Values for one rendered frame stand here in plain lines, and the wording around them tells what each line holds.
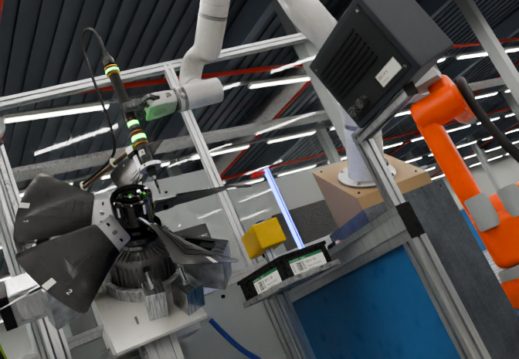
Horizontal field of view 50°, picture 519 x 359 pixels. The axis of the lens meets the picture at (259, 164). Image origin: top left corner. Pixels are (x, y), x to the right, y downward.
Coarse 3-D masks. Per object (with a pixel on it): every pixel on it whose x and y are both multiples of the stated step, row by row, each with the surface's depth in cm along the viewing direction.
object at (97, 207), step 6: (96, 198) 164; (102, 198) 164; (108, 198) 164; (96, 204) 164; (108, 204) 164; (96, 210) 164; (102, 210) 164; (108, 210) 164; (96, 216) 164; (102, 216) 163; (96, 222) 163
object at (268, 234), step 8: (256, 224) 196; (264, 224) 196; (272, 224) 197; (248, 232) 200; (256, 232) 194; (264, 232) 195; (272, 232) 196; (280, 232) 197; (248, 240) 202; (256, 240) 195; (264, 240) 194; (272, 240) 195; (280, 240) 196; (248, 248) 204; (256, 248) 197; (264, 248) 193; (256, 256) 205; (264, 256) 205
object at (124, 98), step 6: (114, 78) 176; (114, 84) 176; (120, 84) 176; (114, 90) 176; (120, 90) 175; (120, 96) 175; (126, 96) 175; (120, 102) 174; (126, 114) 173; (132, 114) 173
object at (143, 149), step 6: (108, 54) 180; (108, 60) 178; (138, 144) 170; (144, 144) 170; (138, 150) 170; (144, 150) 170; (144, 156) 169; (150, 156) 170; (144, 162) 169; (150, 168) 168; (150, 174) 168; (156, 174) 169
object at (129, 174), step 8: (152, 144) 189; (160, 144) 186; (152, 152) 182; (128, 160) 191; (120, 168) 190; (128, 168) 186; (136, 168) 180; (112, 176) 191; (120, 176) 187; (128, 176) 182; (136, 176) 176; (120, 184) 183; (128, 184) 178; (136, 184) 172
